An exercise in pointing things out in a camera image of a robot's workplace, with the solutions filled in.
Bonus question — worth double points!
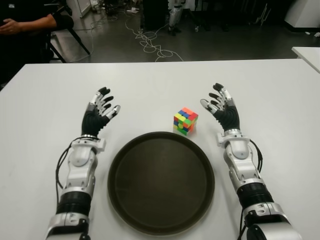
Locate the white cupboard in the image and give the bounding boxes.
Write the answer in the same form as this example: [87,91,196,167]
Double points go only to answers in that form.
[66,0,92,18]

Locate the white cabinet with black base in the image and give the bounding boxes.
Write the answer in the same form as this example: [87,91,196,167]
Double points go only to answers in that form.
[283,0,320,33]

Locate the seated person in black shirt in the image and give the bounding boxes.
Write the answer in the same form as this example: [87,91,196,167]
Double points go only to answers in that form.
[0,0,75,87]

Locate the multicolour Rubik's cube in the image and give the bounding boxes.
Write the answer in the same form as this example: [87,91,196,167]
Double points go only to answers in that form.
[173,106,199,137]

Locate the white humanoid robot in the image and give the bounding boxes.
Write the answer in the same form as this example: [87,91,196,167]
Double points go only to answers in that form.
[167,0,183,36]

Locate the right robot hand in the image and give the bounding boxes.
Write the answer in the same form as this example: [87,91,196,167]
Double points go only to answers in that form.
[199,82,243,133]

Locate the white side table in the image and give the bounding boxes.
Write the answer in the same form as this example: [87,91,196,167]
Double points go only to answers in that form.
[291,46,320,75]

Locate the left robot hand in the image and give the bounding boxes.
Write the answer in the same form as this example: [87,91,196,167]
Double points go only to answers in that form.
[80,86,122,138]

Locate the black chair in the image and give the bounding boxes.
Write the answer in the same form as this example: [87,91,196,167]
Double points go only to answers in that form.
[44,4,91,63]

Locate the dark brown round plate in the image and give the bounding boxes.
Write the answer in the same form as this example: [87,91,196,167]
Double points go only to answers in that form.
[107,131,216,230]

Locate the white tangled floor cable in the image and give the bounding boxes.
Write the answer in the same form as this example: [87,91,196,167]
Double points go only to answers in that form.
[124,17,185,63]

